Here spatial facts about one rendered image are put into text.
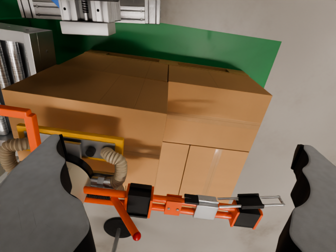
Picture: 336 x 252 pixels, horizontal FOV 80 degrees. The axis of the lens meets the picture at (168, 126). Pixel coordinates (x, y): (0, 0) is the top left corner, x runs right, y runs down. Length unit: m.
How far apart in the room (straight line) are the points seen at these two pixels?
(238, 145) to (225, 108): 0.29
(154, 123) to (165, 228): 2.26
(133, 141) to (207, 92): 0.54
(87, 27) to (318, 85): 1.82
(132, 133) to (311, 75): 1.59
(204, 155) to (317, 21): 1.24
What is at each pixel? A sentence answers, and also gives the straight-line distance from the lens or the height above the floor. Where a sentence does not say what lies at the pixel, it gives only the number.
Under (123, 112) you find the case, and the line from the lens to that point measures 0.78.
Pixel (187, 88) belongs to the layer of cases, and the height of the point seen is 0.54.
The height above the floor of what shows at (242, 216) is 1.21.
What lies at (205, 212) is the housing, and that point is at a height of 1.20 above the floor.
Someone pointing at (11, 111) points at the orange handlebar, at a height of 1.20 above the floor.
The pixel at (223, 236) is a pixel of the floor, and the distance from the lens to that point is 3.13.
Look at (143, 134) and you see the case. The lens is 0.81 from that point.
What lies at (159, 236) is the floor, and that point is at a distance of 3.07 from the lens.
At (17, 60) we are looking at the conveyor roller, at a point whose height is 0.54.
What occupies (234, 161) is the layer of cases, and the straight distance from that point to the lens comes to 1.46.
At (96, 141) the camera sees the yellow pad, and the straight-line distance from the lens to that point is 0.70.
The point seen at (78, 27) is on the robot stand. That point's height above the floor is 0.99.
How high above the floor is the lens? 1.63
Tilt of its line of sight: 61 degrees down
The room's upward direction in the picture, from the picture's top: 179 degrees counter-clockwise
